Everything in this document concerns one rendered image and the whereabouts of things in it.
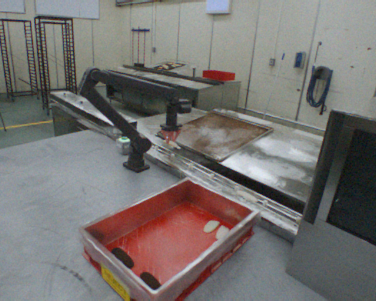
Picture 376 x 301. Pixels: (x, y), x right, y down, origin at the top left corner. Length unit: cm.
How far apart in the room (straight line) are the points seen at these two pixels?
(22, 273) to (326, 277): 80
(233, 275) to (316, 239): 25
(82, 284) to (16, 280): 17
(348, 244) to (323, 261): 9
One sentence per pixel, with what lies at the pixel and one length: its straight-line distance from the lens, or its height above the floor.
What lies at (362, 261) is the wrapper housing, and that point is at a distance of 76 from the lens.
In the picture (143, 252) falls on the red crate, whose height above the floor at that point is 82.
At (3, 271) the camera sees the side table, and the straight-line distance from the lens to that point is 90.
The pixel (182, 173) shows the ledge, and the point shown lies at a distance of 123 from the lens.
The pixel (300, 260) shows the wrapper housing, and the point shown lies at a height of 89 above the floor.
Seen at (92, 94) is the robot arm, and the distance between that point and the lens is 117.
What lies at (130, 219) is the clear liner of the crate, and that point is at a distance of 90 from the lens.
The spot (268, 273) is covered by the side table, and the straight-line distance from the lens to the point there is 86.
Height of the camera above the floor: 141
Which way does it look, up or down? 22 degrees down
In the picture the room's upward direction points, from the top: 4 degrees clockwise
